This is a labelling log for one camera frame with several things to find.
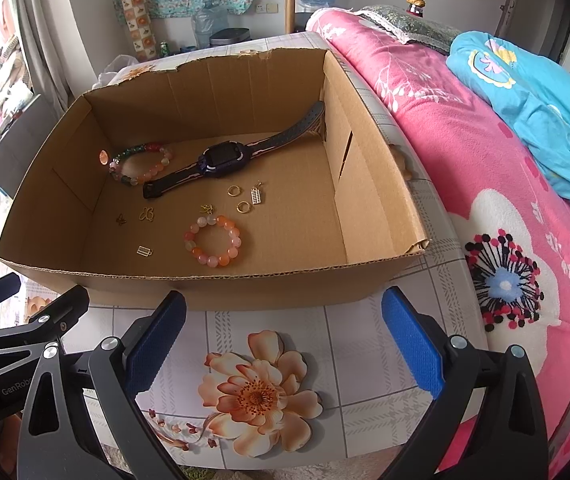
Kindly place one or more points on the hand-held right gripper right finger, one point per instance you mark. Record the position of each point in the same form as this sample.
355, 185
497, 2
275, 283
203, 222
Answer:
412, 340

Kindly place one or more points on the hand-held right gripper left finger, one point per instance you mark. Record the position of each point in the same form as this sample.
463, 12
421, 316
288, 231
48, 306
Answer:
157, 345

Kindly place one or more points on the gold butterfly charm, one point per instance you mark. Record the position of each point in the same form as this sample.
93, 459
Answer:
143, 215

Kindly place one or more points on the gold leaf charm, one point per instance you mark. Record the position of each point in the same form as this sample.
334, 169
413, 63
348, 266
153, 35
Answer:
207, 208

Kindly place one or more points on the brown cardboard box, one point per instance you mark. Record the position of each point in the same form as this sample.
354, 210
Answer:
290, 230

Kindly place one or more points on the gold abacus pendant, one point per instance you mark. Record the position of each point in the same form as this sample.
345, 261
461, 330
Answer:
257, 196

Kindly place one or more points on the pink and black smartwatch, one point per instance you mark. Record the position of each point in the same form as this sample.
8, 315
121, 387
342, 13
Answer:
215, 160

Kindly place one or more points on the floral plastic tablecloth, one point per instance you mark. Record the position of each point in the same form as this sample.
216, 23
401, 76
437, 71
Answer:
365, 360

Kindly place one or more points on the grey cabinet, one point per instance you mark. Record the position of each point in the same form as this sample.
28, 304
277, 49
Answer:
25, 145

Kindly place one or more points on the pink floral blanket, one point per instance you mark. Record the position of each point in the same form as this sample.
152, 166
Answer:
440, 135

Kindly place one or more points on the white plastic bag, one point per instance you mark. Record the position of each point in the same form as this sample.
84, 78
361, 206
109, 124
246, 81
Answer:
115, 70

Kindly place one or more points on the grey window curtain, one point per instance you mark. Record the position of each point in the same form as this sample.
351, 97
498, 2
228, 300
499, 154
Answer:
40, 35

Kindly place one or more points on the cyan printed blanket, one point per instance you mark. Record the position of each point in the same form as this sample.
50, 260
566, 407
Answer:
540, 100

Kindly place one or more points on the green can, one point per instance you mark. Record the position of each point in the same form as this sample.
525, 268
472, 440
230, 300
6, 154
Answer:
165, 49

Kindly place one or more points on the orange patterned box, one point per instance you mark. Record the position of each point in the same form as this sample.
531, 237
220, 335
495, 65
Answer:
137, 20

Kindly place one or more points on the dark lace pillow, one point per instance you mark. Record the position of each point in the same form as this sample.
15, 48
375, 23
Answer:
415, 27

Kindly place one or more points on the grey trash bin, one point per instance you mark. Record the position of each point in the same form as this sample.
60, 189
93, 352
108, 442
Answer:
230, 36

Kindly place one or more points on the small figurine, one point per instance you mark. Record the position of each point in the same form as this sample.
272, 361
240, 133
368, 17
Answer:
415, 5

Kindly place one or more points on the white wall socket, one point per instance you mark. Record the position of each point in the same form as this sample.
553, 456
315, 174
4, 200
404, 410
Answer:
266, 8

